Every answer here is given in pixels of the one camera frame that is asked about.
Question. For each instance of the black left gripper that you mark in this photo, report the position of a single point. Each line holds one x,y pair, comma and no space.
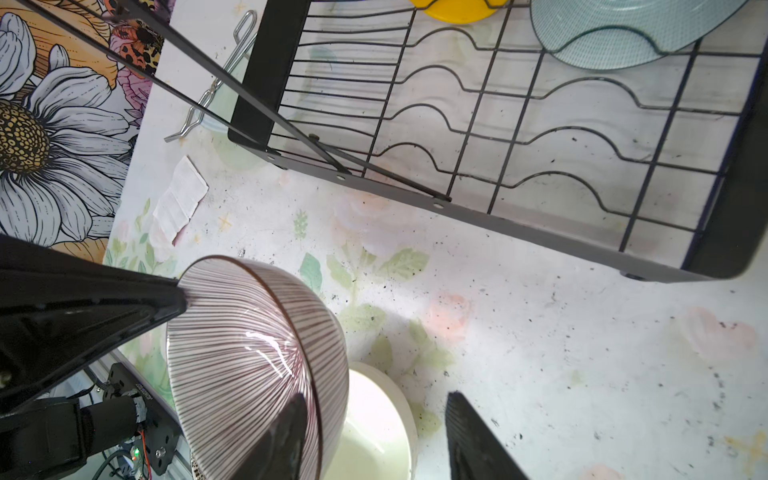
60,313

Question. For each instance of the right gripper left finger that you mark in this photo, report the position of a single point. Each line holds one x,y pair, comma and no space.
278,453

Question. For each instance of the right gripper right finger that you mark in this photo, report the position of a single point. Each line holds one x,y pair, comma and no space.
474,452

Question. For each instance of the cream white bowl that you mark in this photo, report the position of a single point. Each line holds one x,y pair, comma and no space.
379,439

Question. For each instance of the pink striped bowl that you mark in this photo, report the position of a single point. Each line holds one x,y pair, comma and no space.
252,337

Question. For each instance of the light green bowl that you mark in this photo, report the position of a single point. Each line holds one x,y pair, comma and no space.
613,35

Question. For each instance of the yellow bowl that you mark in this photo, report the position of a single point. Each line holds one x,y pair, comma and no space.
459,12

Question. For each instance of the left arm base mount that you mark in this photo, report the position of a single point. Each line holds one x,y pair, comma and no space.
159,430

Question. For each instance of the black wire dish rack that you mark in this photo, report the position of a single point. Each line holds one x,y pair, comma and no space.
658,171

